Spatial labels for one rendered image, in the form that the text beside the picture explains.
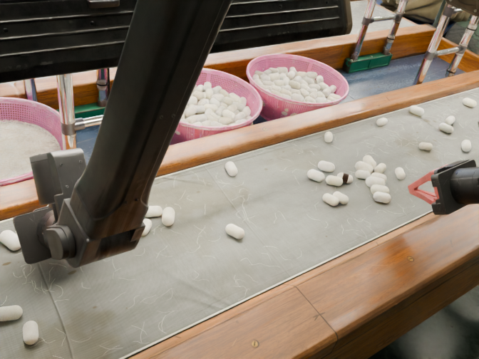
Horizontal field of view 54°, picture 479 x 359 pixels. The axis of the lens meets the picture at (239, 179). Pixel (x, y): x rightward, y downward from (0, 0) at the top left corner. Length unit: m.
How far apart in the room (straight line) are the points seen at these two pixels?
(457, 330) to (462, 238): 0.97
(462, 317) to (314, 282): 1.24
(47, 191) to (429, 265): 0.58
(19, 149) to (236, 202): 0.41
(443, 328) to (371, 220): 0.99
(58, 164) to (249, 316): 0.31
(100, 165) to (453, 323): 1.58
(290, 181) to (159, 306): 0.38
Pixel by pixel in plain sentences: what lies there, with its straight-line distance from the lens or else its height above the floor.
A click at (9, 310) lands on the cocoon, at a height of 0.76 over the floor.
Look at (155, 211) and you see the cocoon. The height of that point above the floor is 0.76.
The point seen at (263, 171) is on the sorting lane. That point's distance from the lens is 0.93.
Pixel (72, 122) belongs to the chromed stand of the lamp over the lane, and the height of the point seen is 0.85.
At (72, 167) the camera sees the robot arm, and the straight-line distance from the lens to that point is 0.56.
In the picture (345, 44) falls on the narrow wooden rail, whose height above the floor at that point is 0.76.
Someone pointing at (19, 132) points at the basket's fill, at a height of 0.73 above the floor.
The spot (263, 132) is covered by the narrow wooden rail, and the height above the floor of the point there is 0.76.
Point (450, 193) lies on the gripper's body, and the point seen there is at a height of 0.87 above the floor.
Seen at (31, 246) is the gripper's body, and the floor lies 0.80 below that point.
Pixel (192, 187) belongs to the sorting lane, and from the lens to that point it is 0.86.
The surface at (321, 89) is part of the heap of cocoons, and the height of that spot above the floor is 0.73.
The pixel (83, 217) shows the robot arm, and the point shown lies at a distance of 0.48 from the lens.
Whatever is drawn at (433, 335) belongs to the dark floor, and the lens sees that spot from 1.80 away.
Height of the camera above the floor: 1.30
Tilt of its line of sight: 38 degrees down
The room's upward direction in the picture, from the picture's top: 11 degrees clockwise
